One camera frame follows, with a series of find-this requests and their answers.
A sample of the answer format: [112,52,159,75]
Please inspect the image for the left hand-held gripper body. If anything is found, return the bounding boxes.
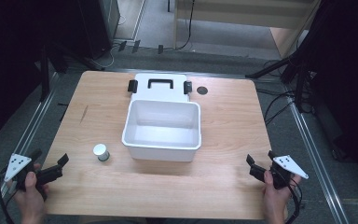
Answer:
[3,153,64,192]

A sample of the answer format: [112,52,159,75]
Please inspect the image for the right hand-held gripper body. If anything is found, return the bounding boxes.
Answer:
[249,154,310,190]

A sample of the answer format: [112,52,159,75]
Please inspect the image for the white plastic storage box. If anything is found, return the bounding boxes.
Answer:
[121,99,202,163]

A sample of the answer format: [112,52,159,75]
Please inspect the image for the person's left hand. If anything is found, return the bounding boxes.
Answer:
[11,162,50,224]

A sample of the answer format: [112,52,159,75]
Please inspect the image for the person's right hand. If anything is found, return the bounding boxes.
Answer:
[262,169,303,224]

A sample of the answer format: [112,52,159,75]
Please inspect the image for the black metal stand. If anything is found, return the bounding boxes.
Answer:
[38,45,106,103]
[244,54,316,114]

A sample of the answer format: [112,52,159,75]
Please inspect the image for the dark curtain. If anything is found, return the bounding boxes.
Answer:
[292,0,358,175]
[0,0,85,148]

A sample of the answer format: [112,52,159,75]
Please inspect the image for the black cabinet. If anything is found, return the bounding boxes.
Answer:
[76,0,121,60]

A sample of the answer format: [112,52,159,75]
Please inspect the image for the aluminium floor rail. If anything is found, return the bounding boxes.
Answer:
[283,88,351,224]
[0,73,60,218]

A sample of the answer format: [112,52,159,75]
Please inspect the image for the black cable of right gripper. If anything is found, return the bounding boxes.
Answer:
[283,177,304,224]

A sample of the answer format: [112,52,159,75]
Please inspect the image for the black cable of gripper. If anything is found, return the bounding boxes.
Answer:
[283,177,304,224]
[0,174,16,224]

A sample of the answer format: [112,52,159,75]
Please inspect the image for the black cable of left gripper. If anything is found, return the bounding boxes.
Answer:
[0,174,16,224]

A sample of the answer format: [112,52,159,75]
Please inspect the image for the black floor cables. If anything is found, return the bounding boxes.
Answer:
[255,87,296,127]

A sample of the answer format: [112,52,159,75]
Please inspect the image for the white floor cable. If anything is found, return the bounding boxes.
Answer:
[88,43,122,71]

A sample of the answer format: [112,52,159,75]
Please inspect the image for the white box lid black handle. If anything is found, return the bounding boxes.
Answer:
[127,73,193,103]

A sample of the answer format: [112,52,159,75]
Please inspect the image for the light wooden shelf frame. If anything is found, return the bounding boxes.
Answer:
[172,0,323,60]

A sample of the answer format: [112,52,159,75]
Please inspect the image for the black hanging cable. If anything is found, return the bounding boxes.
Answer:
[175,0,197,51]

